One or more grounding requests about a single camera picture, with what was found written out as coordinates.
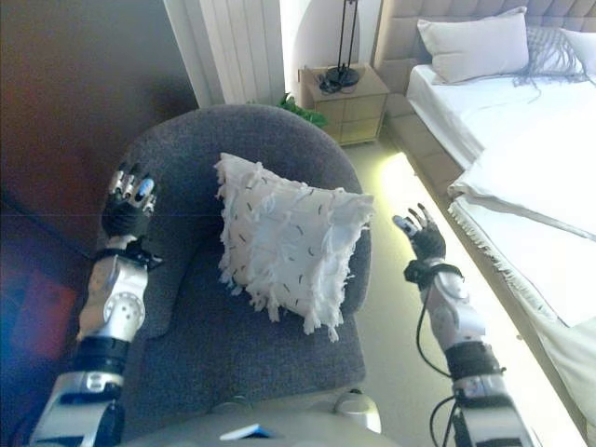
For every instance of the robot right leg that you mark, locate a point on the robot right leg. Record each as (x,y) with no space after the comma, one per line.
(358,410)

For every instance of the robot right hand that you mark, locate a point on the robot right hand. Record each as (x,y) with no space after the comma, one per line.
(430,242)

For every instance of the brown wooden wardrobe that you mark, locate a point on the brown wooden wardrobe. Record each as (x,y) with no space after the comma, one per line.
(37,302)

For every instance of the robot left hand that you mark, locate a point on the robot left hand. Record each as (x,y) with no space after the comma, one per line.
(125,216)

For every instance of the green potted plant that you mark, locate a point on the green potted plant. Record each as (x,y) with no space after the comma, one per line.
(302,109)

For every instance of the white fringed cushion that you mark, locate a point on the white fringed cushion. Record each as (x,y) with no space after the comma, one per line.
(288,242)

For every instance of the robot left silver arm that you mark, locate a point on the robot left silver arm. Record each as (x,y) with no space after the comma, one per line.
(116,302)

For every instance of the grey patterned fringed pillow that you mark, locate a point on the grey patterned fringed pillow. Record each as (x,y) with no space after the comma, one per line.
(554,58)

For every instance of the plain white pillow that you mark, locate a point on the plain white pillow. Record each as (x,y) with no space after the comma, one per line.
(475,46)

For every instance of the beige upholstered bed frame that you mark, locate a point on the beige upholstered bed frame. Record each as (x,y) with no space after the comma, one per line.
(419,135)

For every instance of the robot left leg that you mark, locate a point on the robot left leg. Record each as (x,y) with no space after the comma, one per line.
(233,404)

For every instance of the grey fabric armchair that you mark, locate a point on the grey fabric armchair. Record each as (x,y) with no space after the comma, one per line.
(195,326)

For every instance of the white ribbed radiator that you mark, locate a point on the white ribbed radiator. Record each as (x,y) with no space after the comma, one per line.
(237,51)

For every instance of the grey robot torso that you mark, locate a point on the grey robot torso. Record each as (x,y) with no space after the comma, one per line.
(233,428)

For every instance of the white bed duvet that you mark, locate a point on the white bed duvet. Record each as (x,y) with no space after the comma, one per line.
(535,139)

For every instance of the beige bedside table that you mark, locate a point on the beige bedside table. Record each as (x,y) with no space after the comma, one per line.
(354,109)

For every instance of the robot right silver arm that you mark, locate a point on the robot right silver arm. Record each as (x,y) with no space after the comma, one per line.
(454,316)

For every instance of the cream fringed blanket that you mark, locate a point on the cream fringed blanket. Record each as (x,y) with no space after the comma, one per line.
(545,279)

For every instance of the robot leg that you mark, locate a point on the robot leg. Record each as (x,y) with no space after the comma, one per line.
(233,404)
(358,410)

